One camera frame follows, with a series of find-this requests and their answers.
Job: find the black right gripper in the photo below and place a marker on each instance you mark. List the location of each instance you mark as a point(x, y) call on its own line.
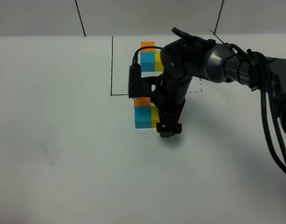
point(169, 96)

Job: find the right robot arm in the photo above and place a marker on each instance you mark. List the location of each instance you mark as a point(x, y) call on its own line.
point(192, 56)

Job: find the template yellow cube block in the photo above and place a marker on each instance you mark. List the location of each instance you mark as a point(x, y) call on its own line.
point(158, 64)

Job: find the template blue cube block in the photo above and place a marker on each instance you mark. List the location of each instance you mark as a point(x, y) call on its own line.
point(147, 61)

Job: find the template orange cube block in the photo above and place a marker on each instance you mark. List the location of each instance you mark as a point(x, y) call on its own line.
point(147, 44)

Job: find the black zip tie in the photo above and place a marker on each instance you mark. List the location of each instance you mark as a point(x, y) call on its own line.
point(214, 34)

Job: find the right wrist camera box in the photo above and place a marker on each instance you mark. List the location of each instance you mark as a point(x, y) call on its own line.
point(141, 87)

